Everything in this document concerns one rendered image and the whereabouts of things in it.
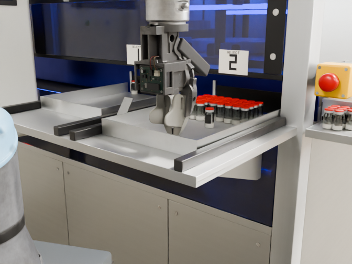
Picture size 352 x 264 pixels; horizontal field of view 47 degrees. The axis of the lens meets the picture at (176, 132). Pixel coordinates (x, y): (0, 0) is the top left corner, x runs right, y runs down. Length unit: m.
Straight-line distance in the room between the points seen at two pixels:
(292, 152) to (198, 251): 0.46
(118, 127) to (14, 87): 0.75
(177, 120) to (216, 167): 0.11
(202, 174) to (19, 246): 0.30
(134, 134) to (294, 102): 0.38
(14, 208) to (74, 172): 1.11
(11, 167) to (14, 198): 0.04
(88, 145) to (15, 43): 0.78
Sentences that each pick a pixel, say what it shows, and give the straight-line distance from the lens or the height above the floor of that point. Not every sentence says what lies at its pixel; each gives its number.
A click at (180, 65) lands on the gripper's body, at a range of 0.70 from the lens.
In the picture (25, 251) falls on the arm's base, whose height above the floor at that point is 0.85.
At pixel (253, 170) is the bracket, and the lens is 1.02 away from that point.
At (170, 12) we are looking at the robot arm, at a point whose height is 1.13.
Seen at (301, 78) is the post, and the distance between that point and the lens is 0.97.
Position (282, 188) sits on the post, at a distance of 1.05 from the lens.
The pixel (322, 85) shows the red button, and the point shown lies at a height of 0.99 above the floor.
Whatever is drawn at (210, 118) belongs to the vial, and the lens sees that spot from 0.93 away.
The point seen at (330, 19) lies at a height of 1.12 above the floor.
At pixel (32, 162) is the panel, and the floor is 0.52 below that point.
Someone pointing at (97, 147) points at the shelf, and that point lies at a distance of 0.81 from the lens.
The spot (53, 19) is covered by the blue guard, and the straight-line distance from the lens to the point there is 1.57.
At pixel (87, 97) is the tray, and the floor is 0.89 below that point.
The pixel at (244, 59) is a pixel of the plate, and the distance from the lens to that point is 1.03.
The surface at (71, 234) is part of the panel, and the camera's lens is 1.78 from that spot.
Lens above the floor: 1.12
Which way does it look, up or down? 16 degrees down
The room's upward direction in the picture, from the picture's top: straight up
